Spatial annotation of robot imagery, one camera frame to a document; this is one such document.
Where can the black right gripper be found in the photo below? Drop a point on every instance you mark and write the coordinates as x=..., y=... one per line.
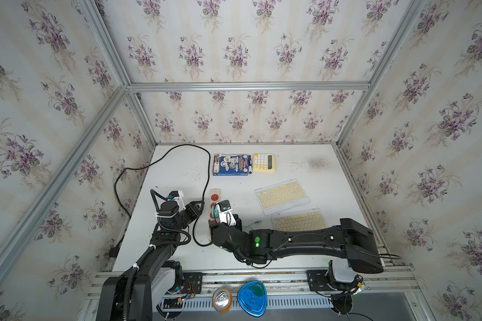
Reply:
x=215, y=231

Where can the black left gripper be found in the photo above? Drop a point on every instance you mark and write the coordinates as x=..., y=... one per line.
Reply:
x=191, y=209

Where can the cream power strip red sockets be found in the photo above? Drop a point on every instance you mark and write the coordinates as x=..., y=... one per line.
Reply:
x=215, y=197

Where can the white yellow keyboard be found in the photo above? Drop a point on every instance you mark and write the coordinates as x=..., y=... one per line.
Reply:
x=281, y=197
x=305, y=220

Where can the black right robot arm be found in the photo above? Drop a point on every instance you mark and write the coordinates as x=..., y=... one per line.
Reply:
x=348, y=240

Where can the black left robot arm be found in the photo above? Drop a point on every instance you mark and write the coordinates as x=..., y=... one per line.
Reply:
x=129, y=296

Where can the blue paperback book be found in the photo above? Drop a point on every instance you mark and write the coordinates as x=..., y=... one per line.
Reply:
x=230, y=165

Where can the blue marker pen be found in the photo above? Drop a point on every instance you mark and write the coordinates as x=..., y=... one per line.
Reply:
x=249, y=162

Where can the cream yellow calculator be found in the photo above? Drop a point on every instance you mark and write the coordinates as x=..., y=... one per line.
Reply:
x=266, y=163

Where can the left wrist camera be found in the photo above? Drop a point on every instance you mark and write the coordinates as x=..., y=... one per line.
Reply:
x=177, y=196

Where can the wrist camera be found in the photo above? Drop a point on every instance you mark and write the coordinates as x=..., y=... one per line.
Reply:
x=177, y=196
x=224, y=213

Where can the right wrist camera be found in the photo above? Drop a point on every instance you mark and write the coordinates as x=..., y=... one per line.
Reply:
x=224, y=213

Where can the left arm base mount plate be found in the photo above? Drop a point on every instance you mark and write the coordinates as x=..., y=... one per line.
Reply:
x=187, y=283

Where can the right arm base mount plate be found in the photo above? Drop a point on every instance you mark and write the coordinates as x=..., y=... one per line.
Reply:
x=318, y=280

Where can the aluminium front rail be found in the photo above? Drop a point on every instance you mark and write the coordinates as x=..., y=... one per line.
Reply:
x=294, y=280

